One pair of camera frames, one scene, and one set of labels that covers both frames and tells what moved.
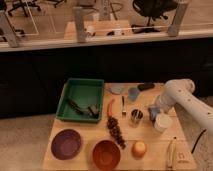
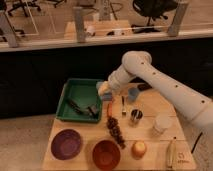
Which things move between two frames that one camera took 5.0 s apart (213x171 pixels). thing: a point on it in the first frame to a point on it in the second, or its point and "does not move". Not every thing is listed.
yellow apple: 138,150 does not move
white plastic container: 162,122 does not move
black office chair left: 25,4 does not move
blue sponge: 153,111 to 108,96
